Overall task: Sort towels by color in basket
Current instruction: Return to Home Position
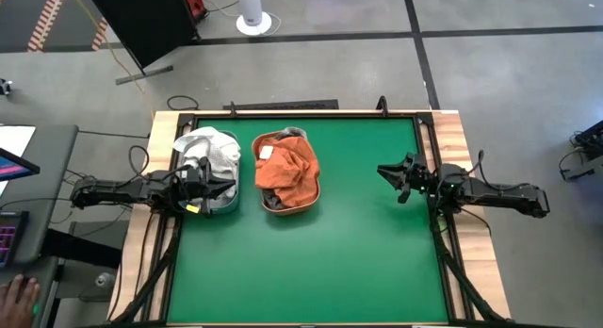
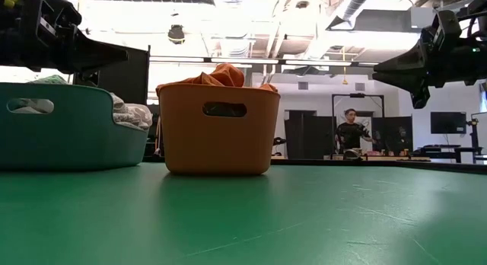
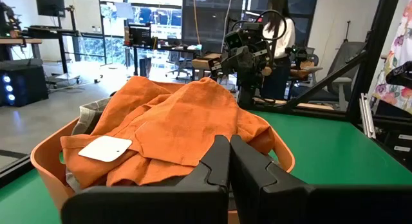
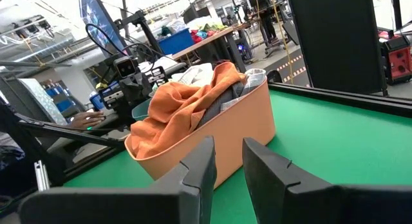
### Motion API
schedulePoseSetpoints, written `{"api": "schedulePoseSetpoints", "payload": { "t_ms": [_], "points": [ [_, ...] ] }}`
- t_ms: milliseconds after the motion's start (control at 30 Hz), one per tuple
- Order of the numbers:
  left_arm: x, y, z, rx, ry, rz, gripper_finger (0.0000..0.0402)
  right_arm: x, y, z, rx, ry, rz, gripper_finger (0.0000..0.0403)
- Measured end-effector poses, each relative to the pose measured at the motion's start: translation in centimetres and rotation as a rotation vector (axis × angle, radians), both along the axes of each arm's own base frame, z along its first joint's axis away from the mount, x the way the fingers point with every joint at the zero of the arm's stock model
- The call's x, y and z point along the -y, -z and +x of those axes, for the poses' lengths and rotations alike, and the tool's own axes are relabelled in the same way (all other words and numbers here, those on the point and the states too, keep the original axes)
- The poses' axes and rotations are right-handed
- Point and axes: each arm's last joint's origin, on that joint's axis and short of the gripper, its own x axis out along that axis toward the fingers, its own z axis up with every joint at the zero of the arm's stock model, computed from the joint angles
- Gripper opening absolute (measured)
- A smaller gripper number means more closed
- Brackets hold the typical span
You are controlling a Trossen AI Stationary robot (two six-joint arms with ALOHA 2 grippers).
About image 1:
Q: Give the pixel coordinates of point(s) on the computer monitor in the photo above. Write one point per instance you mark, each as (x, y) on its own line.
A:
(14, 168)

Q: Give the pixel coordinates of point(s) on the grey desk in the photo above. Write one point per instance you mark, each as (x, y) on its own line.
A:
(52, 177)

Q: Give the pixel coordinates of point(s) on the teal plastic basket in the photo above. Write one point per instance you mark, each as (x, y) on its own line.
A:
(233, 203)

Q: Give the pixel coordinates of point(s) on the black diagonal frame strut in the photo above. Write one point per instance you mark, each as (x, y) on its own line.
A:
(151, 276)
(466, 281)

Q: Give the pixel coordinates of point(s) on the small grey floor object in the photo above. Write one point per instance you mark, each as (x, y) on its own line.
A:
(4, 86)

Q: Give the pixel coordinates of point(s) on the light grey waffle towel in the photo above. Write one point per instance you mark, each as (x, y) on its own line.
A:
(226, 163)

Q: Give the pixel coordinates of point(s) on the black desk support beam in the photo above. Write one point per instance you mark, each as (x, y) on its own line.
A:
(80, 248)

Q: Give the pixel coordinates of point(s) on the black panel on stand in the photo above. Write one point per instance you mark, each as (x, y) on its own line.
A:
(141, 17)

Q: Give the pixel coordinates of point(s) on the orange plastic basket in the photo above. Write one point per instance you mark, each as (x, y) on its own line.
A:
(287, 211)

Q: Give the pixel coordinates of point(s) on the red and black box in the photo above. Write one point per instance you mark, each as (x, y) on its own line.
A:
(194, 0)

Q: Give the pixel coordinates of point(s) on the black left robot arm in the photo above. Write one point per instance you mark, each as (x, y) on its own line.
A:
(118, 191)

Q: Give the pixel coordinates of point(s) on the grey checked towel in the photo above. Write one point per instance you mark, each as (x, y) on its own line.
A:
(294, 131)

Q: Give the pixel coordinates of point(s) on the keyboard with purple backlight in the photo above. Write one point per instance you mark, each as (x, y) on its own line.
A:
(9, 238)

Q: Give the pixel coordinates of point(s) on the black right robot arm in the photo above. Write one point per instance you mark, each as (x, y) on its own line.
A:
(499, 196)

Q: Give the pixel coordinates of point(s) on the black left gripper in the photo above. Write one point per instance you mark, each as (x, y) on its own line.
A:
(205, 191)

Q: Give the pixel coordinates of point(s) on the grey round desk foot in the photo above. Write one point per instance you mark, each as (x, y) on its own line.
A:
(104, 280)

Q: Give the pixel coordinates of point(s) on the person's hand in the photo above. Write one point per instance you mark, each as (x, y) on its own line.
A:
(16, 304)

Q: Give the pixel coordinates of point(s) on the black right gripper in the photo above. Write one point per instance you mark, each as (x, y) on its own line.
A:
(421, 179)

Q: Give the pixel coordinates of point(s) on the white cylindrical tower fan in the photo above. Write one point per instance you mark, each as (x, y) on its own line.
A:
(249, 7)

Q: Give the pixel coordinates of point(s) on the green table mat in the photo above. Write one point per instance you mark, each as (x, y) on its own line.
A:
(226, 271)

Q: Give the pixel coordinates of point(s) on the orange waffle towel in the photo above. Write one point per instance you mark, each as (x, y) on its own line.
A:
(287, 172)

